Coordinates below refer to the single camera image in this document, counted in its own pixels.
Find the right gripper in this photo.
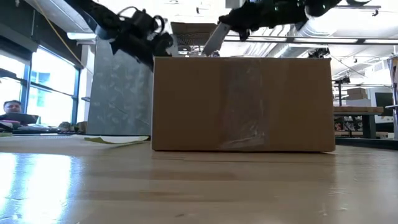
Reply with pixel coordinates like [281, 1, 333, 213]
[218, 0, 308, 42]

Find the brown taped cardboard box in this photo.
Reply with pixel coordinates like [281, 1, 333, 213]
[151, 56, 336, 153]

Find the small cardboard box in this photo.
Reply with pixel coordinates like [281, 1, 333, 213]
[170, 22, 218, 35]

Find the grey leaf-patterned partition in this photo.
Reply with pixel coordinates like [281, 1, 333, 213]
[86, 37, 155, 136]

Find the clear pouch with green edge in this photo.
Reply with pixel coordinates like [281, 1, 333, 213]
[72, 134, 150, 146]

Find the brown storage box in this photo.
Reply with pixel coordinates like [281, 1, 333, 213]
[346, 88, 368, 101]

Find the white storage box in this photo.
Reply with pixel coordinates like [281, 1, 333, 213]
[345, 98, 373, 108]

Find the wooden workbench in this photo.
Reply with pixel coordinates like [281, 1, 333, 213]
[334, 106, 385, 139]

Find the person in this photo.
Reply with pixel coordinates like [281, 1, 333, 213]
[2, 99, 23, 114]

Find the black monitor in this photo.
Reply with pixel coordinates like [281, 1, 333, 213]
[374, 92, 394, 108]

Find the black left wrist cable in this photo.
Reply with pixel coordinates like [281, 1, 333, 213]
[117, 5, 166, 34]

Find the yellow cord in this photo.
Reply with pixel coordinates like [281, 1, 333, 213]
[33, 0, 85, 68]

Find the black ceiling-mounted camera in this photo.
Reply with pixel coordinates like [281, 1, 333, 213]
[307, 47, 330, 59]

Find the black rig frame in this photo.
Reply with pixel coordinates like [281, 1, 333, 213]
[334, 77, 351, 106]

